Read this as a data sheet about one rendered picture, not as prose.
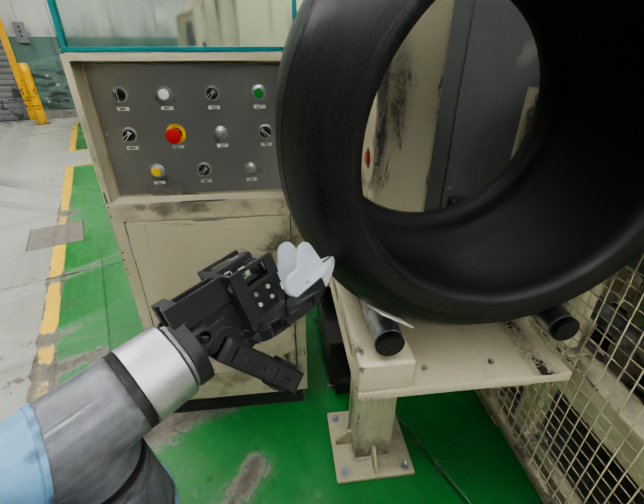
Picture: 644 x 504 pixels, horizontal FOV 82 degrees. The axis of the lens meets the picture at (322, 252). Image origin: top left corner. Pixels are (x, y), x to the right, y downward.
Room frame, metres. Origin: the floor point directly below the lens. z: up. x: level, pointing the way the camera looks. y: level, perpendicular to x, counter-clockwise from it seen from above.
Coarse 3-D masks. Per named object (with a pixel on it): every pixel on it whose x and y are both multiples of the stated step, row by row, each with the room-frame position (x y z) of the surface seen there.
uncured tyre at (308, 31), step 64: (320, 0) 0.43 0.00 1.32; (384, 0) 0.40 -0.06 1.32; (512, 0) 0.73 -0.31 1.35; (576, 0) 0.70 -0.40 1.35; (640, 0) 0.61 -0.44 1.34; (320, 64) 0.41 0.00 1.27; (384, 64) 0.39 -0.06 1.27; (576, 64) 0.71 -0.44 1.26; (640, 64) 0.62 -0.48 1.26; (320, 128) 0.40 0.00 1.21; (576, 128) 0.70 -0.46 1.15; (640, 128) 0.59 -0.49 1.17; (320, 192) 0.39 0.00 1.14; (512, 192) 0.71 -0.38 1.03; (576, 192) 0.63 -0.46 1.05; (640, 192) 0.54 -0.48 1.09; (320, 256) 0.43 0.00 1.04; (384, 256) 0.40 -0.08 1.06; (448, 256) 0.65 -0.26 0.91; (512, 256) 0.60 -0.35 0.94; (576, 256) 0.53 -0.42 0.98; (448, 320) 0.42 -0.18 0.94
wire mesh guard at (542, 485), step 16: (608, 288) 0.59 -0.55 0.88; (560, 304) 0.68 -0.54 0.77; (608, 304) 0.58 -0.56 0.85; (544, 336) 0.69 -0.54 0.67; (624, 336) 0.52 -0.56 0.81; (640, 336) 0.50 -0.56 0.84; (624, 352) 0.51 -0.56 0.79; (624, 368) 0.50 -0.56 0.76; (640, 384) 0.46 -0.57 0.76; (496, 400) 0.76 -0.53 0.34; (576, 400) 0.55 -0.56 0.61; (496, 416) 0.73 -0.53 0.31; (512, 416) 0.69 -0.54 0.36; (528, 416) 0.65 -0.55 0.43; (512, 432) 0.67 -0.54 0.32; (544, 432) 0.59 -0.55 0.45; (608, 432) 0.47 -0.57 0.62; (528, 464) 0.58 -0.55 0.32; (544, 464) 0.55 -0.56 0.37; (592, 464) 0.46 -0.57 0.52; (608, 464) 0.44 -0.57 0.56; (544, 480) 0.54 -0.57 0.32; (592, 480) 0.45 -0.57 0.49; (544, 496) 0.51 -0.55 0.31; (608, 496) 0.41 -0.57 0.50
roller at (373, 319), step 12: (360, 300) 0.51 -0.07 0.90; (372, 312) 0.47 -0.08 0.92; (372, 324) 0.44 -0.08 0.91; (384, 324) 0.43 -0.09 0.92; (396, 324) 0.44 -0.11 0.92; (372, 336) 0.43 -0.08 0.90; (384, 336) 0.41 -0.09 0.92; (396, 336) 0.41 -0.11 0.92; (384, 348) 0.41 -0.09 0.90; (396, 348) 0.41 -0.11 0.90
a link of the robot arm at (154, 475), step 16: (144, 448) 0.20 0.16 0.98; (144, 464) 0.19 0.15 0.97; (160, 464) 0.21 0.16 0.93; (128, 480) 0.17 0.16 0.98; (144, 480) 0.18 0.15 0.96; (160, 480) 0.20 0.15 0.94; (112, 496) 0.16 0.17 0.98; (128, 496) 0.17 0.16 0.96; (144, 496) 0.17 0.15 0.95; (160, 496) 0.18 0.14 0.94; (176, 496) 0.20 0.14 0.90
